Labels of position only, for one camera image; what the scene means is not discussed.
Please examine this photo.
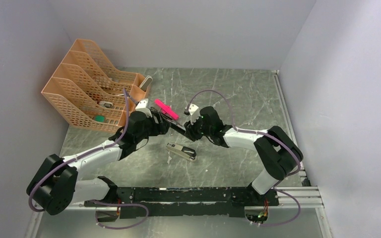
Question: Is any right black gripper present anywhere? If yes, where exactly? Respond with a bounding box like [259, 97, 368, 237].
[184, 113, 213, 141]

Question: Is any beige black stapler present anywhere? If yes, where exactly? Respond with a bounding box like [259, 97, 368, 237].
[166, 143, 197, 162]

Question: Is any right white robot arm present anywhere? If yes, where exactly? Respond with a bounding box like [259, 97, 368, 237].
[185, 104, 304, 205]

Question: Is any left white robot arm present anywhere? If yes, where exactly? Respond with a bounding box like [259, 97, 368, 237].
[26, 109, 172, 215]

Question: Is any silver tape dispenser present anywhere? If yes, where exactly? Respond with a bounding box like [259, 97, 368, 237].
[98, 101, 114, 109]

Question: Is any green round object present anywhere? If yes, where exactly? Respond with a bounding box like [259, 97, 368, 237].
[93, 115, 106, 123]

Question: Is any grey white device in organizer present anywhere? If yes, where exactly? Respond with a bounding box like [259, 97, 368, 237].
[139, 75, 153, 92]

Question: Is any orange mesh file organizer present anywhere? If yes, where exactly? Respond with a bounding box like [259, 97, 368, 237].
[41, 39, 151, 132]

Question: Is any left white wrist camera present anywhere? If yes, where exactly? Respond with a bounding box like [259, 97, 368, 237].
[135, 99, 151, 117]

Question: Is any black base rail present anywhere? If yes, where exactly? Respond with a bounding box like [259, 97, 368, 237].
[84, 186, 279, 219]

